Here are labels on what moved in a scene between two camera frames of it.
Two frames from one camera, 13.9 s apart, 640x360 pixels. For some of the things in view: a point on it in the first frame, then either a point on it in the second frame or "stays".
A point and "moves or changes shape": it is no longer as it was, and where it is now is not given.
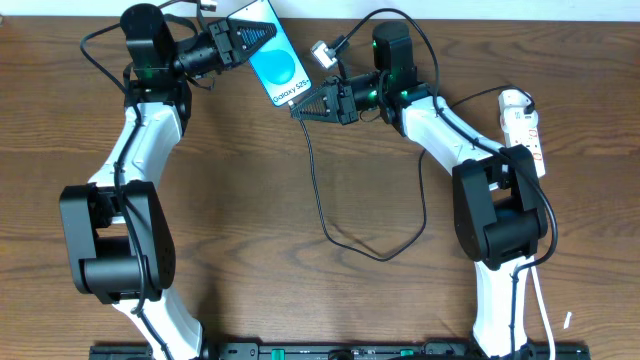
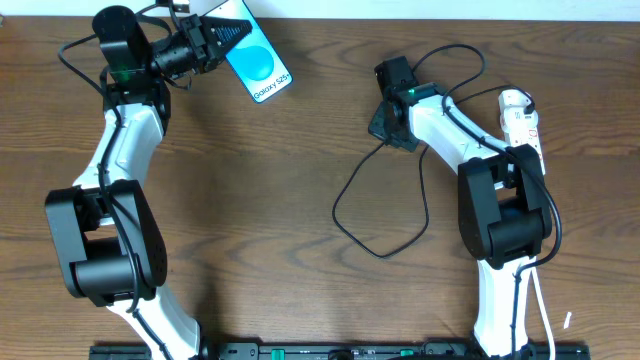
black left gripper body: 223,43 to 201,40
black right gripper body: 344,101 to 379,123
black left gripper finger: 250,37 to 222,34
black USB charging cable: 424,175 to 423,172
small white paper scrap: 567,321 stays
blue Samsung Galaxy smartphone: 276,61 moves or changes shape
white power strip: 520,128 stays
